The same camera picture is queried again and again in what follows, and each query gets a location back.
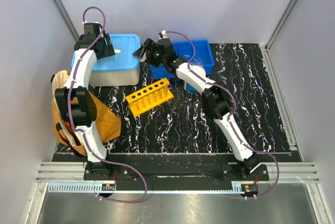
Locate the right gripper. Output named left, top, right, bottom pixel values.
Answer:
left=132, top=39, right=166, bottom=69

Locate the light blue plastic lid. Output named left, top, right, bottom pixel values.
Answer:
left=71, top=33, right=142, bottom=72

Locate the white plastic bin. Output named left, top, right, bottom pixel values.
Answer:
left=89, top=66, right=140, bottom=86

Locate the yellow test tube rack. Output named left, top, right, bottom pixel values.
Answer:
left=126, top=78, right=174, bottom=117

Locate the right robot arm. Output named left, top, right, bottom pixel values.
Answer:
left=132, top=37, right=261, bottom=180

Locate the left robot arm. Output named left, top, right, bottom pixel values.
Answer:
left=54, top=23, right=115, bottom=180

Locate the wrapped tissue paper roll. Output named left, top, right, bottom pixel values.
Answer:
left=184, top=64, right=206, bottom=94

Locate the blue compartment tray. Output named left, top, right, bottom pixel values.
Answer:
left=150, top=40, right=214, bottom=80

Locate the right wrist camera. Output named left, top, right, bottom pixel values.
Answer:
left=159, top=30, right=169, bottom=40

